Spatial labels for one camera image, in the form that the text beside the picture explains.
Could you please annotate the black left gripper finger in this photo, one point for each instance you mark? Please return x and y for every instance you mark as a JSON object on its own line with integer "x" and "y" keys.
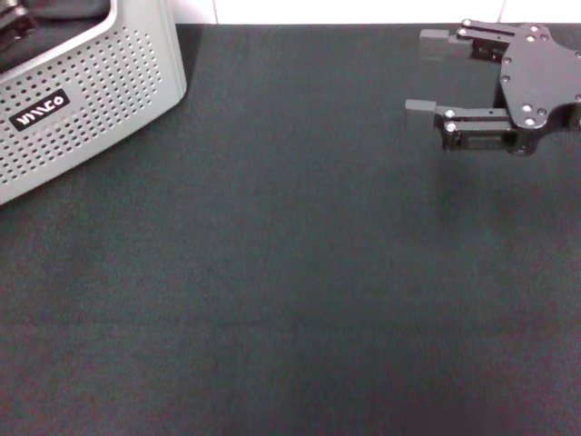
{"x": 16, "y": 25}

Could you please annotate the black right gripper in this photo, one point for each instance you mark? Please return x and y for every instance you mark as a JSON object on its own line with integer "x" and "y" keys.
{"x": 540, "y": 77}

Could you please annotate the grey perforated storage box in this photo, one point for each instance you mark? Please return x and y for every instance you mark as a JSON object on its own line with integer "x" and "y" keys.
{"x": 113, "y": 68}

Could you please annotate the black tablecloth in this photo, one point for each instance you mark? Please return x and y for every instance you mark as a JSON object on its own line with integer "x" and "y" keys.
{"x": 290, "y": 272}

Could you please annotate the dark folded cloth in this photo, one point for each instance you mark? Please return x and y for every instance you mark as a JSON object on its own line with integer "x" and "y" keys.
{"x": 68, "y": 34}

